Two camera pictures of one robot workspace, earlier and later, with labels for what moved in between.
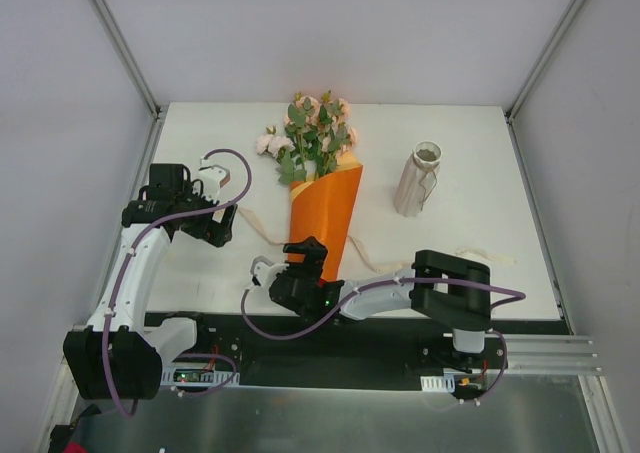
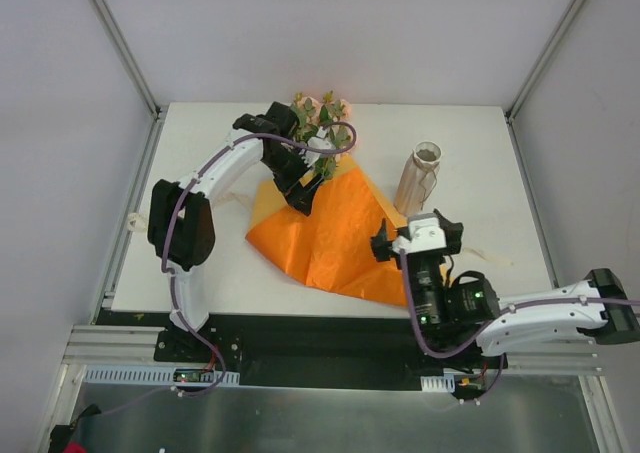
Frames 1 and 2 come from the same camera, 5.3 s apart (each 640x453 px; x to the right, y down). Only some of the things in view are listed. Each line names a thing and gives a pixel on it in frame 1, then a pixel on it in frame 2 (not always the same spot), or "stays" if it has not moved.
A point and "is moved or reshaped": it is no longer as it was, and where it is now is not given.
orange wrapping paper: (323, 208) is moved or reshaped
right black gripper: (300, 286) -> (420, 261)
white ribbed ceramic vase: (418, 178) stays
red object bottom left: (74, 447) stays
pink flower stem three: (282, 149) is moved or reshaped
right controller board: (452, 383) stays
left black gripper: (215, 224) -> (295, 185)
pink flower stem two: (301, 118) stays
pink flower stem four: (341, 141) -> (342, 109)
